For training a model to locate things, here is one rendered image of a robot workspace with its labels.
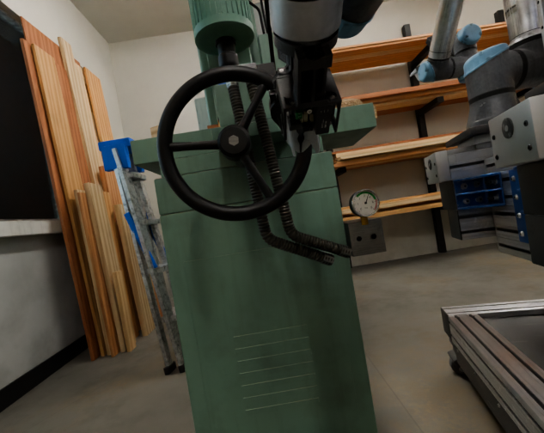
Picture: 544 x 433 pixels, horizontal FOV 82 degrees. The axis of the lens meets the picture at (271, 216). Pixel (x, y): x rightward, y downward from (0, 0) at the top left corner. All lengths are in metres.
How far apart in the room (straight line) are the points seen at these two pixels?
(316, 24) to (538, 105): 0.36
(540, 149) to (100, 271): 2.04
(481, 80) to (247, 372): 1.03
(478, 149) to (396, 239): 2.53
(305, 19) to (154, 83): 3.41
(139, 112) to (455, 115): 3.32
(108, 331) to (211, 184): 1.53
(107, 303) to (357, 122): 1.79
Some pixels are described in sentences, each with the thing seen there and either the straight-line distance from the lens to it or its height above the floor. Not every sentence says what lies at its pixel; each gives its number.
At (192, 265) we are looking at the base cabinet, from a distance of 0.79.
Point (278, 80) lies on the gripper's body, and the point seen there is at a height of 0.83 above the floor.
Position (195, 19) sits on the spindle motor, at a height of 1.24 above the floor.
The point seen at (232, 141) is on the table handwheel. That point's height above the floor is 0.81.
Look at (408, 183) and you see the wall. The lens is 3.62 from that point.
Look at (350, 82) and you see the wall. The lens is 3.67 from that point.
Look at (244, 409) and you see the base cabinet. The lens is 0.89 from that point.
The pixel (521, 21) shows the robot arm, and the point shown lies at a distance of 1.31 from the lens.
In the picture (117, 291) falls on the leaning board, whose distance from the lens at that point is 2.13.
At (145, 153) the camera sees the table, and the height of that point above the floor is 0.86.
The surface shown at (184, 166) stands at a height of 0.82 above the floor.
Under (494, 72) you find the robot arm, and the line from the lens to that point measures 1.17.
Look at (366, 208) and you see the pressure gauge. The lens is 0.73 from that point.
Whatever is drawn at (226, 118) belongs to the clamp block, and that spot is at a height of 0.89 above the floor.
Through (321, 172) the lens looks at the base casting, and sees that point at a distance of 0.78.
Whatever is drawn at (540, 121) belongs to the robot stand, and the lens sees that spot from 0.60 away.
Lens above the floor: 0.67
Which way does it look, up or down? level
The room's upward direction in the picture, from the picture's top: 9 degrees counter-clockwise
